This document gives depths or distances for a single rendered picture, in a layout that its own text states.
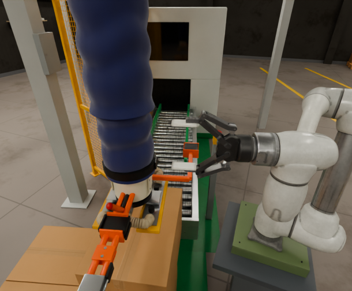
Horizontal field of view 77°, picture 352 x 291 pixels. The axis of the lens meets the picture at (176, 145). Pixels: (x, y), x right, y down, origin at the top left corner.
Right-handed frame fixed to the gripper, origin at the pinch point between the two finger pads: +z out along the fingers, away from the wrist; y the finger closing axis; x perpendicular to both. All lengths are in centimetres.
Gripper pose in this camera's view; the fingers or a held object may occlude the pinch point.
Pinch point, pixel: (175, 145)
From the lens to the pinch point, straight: 61.2
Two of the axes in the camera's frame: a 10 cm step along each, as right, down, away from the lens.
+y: -0.1, 8.6, 5.0
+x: 0.7, -5.0, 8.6
